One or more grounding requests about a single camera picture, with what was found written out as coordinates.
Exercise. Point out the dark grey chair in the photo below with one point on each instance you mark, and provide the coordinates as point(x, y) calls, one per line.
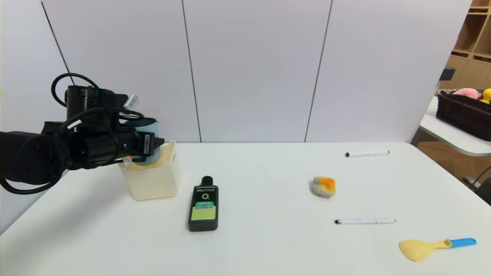
point(485, 191)

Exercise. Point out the pink plush toy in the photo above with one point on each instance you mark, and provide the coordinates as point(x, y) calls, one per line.
point(466, 92)

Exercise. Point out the white side table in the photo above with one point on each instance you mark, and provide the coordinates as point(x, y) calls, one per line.
point(441, 132)

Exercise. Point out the white orange stone toy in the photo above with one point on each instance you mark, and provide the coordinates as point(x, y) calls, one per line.
point(323, 187)

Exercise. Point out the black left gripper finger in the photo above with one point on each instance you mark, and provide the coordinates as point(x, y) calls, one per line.
point(158, 142)

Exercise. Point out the yellow duck toy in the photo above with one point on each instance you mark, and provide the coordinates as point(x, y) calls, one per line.
point(487, 96)

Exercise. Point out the wooden shelf unit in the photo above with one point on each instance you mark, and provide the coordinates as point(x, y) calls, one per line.
point(472, 38)

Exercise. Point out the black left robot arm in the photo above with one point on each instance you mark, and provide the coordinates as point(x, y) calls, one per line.
point(34, 153)

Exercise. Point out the black bottle with green label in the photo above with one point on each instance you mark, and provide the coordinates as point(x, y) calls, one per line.
point(203, 203)

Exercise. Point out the dark wicker basket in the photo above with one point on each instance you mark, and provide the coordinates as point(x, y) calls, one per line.
point(464, 115)

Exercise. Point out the blue grey cup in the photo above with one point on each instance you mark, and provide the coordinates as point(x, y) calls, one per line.
point(147, 124)

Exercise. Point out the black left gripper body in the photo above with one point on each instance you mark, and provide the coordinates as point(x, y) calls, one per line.
point(147, 143)

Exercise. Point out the white marker pen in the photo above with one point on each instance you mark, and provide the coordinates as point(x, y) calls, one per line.
point(366, 153)
point(364, 221)

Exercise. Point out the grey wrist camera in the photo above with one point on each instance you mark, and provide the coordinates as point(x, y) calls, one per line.
point(131, 101)

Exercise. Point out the cream white plastic box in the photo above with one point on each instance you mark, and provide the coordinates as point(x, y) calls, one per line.
point(155, 184)

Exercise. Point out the small black box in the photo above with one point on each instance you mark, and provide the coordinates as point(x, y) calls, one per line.
point(447, 73)

